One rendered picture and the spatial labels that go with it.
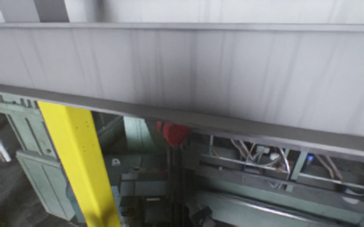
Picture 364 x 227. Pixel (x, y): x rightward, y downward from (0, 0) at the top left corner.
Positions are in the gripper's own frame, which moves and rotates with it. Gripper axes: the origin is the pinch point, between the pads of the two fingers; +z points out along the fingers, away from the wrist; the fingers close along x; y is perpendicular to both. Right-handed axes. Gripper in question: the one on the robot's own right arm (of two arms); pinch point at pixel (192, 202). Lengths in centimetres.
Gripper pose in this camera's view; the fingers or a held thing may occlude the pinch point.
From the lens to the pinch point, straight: 129.9
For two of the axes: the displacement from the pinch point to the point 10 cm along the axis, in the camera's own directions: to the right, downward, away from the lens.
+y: 0.0, 8.9, 4.6
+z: -5.1, -4.0, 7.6
